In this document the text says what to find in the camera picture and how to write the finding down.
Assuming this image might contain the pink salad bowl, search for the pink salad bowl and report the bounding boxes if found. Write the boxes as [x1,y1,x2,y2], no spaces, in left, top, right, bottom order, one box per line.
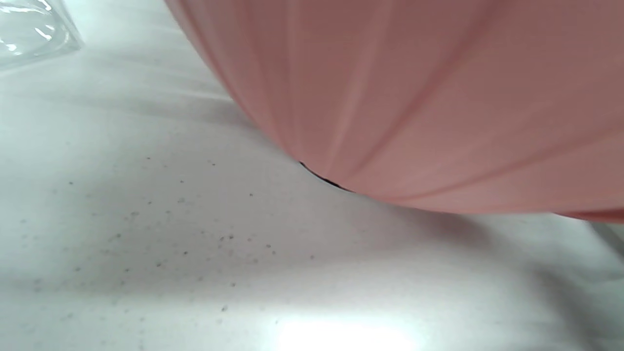
[165,0,624,224]

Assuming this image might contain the clear plastic jar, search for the clear plastic jar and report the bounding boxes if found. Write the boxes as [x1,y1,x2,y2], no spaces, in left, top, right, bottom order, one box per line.
[0,0,84,70]

